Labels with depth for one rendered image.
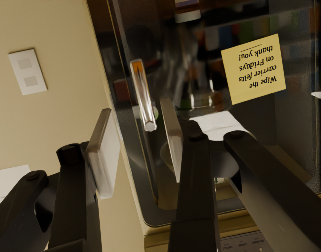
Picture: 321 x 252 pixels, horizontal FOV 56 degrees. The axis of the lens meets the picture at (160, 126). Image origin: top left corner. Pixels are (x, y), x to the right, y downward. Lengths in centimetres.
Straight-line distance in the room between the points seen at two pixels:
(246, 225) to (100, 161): 39
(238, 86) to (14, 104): 67
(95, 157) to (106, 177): 1
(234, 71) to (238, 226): 24
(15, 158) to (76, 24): 43
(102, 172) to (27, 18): 75
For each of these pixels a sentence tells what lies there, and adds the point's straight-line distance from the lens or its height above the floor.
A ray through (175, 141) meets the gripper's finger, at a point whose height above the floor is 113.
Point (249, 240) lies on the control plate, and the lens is 52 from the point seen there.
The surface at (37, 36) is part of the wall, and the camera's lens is 88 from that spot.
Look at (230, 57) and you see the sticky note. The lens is 42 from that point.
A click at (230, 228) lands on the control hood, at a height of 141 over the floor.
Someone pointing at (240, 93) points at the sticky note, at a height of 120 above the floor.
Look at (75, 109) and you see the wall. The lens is 90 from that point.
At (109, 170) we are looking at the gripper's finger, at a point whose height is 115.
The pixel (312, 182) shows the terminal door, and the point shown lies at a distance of 54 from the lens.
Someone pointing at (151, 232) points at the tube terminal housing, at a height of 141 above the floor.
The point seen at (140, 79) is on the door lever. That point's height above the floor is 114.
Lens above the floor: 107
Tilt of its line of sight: 21 degrees up
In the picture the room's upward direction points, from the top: 168 degrees clockwise
